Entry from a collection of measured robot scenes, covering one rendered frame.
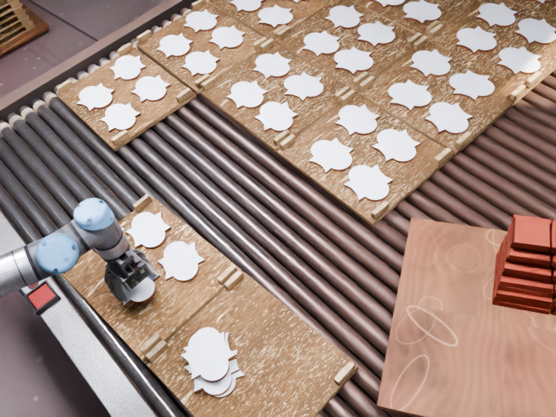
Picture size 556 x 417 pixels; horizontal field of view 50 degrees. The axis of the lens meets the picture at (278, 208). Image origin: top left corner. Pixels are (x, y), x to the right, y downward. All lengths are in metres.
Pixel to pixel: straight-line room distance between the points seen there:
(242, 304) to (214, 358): 0.18
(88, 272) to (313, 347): 0.68
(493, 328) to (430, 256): 0.23
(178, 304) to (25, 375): 1.35
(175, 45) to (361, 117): 0.81
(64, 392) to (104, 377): 1.13
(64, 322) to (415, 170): 1.09
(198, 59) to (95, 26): 2.22
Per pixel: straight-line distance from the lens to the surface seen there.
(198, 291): 1.65
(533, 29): 2.32
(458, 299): 1.47
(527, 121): 2.02
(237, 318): 1.59
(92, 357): 1.69
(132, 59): 2.38
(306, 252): 1.68
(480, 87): 2.07
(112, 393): 1.62
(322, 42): 2.25
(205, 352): 1.51
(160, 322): 1.64
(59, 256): 1.21
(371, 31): 2.28
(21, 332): 3.00
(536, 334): 1.46
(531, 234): 1.34
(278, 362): 1.52
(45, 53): 4.38
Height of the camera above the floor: 2.32
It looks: 52 degrees down
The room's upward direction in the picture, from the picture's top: 13 degrees counter-clockwise
